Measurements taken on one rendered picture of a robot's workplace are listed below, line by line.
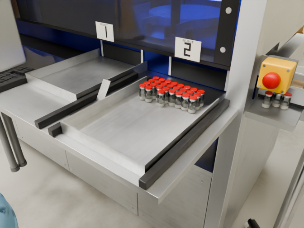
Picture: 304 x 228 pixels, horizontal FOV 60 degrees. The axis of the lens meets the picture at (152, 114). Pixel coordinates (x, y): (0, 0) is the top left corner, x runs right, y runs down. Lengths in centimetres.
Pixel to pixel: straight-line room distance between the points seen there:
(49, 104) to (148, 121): 31
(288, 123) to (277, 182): 117
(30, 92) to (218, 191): 72
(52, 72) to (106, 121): 41
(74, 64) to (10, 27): 39
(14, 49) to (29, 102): 56
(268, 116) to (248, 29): 24
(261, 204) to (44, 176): 137
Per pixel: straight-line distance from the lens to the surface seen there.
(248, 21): 72
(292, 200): 112
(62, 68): 107
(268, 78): 70
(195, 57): 80
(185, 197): 113
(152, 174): 52
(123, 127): 68
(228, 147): 88
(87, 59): 114
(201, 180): 102
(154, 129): 67
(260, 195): 181
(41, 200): 178
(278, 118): 79
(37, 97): 89
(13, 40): 139
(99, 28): 102
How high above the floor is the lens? 126
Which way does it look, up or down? 32 degrees down
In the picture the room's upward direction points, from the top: straight up
